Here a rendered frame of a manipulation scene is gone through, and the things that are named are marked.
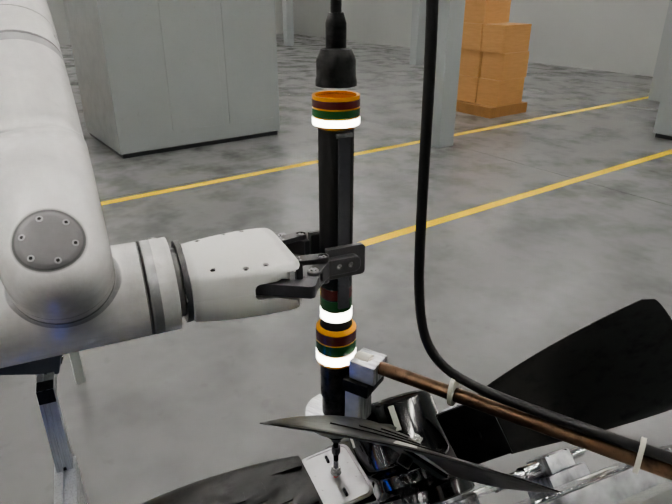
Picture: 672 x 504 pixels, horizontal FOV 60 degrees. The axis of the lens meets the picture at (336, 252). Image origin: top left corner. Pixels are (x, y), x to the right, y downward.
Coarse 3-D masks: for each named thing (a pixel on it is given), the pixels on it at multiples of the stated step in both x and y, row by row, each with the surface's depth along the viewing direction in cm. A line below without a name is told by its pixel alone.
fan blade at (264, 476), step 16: (256, 464) 75; (272, 464) 73; (288, 464) 73; (208, 480) 74; (224, 480) 73; (240, 480) 72; (256, 480) 71; (272, 480) 71; (288, 480) 70; (304, 480) 70; (160, 496) 75; (176, 496) 73; (192, 496) 71; (208, 496) 70; (224, 496) 69; (240, 496) 69; (256, 496) 68; (272, 496) 68; (288, 496) 68; (304, 496) 68
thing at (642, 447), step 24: (336, 0) 48; (432, 0) 44; (432, 24) 45; (432, 48) 45; (432, 72) 46; (432, 96) 47; (432, 120) 48; (432, 360) 56; (456, 384) 56; (480, 384) 55; (528, 408) 52; (600, 432) 50; (648, 456) 48
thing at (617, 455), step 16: (384, 368) 60; (400, 368) 60; (416, 384) 58; (432, 384) 57; (448, 384) 57; (464, 400) 56; (480, 400) 55; (496, 416) 54; (512, 416) 53; (528, 416) 53; (544, 432) 52; (560, 432) 51; (576, 432) 51; (592, 448) 50; (608, 448) 50; (624, 448) 49; (656, 464) 48
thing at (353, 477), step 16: (304, 464) 73; (320, 464) 73; (352, 464) 72; (320, 480) 70; (336, 480) 70; (352, 480) 70; (368, 480) 70; (320, 496) 68; (336, 496) 68; (352, 496) 68; (368, 496) 68
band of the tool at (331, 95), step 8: (312, 96) 51; (320, 96) 54; (328, 96) 54; (336, 96) 54; (344, 96) 54; (352, 96) 53; (328, 120) 51; (336, 120) 51; (344, 120) 51; (320, 128) 52; (328, 128) 51; (344, 128) 51; (352, 128) 52
